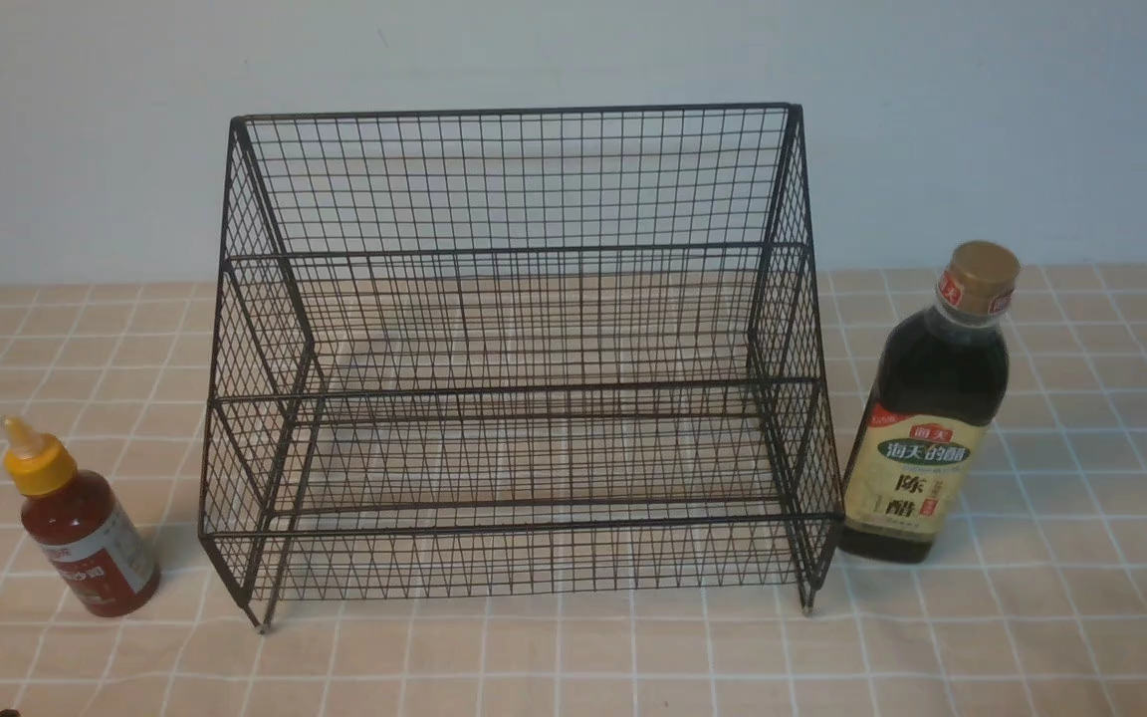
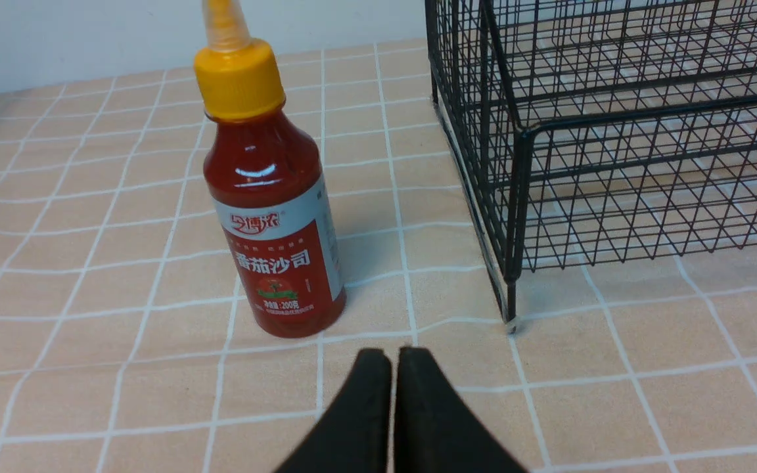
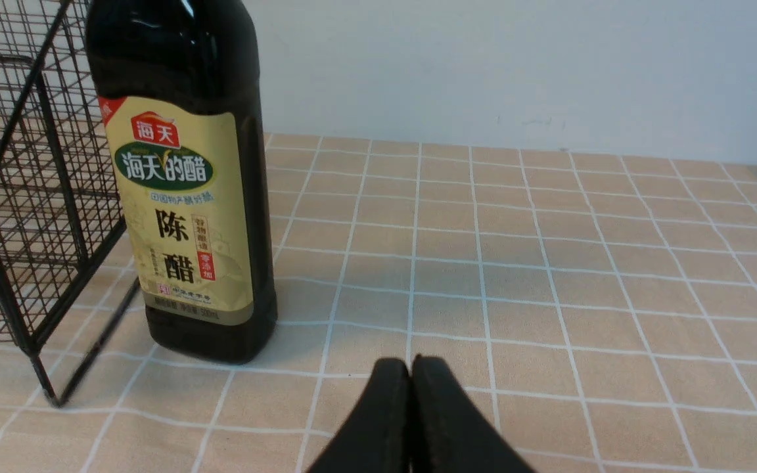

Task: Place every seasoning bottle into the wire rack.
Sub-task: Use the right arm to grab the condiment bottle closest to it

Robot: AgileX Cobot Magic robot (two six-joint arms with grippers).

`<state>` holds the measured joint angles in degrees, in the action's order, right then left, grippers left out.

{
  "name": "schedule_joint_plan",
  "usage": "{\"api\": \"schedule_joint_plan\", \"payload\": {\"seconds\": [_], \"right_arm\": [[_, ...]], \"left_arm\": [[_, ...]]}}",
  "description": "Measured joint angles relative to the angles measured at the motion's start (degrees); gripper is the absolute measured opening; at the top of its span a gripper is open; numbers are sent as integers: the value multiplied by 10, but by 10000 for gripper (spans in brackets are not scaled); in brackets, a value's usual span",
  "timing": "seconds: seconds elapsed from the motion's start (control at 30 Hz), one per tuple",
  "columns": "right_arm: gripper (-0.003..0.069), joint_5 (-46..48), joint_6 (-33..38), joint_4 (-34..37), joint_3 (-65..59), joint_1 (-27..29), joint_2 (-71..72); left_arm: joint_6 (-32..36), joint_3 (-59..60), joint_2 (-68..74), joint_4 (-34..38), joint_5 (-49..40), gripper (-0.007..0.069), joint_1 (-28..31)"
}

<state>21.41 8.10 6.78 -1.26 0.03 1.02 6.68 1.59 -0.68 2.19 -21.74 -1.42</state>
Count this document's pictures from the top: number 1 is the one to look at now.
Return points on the dark vinegar bottle gold cap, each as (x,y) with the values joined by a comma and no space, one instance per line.
(940,381)

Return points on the red chili sauce bottle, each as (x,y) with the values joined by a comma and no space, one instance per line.
(79,525)

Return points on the beige checkered tablecloth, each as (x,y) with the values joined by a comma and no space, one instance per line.
(1034,601)

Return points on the black wire mesh rack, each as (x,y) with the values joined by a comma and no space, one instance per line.
(513,352)

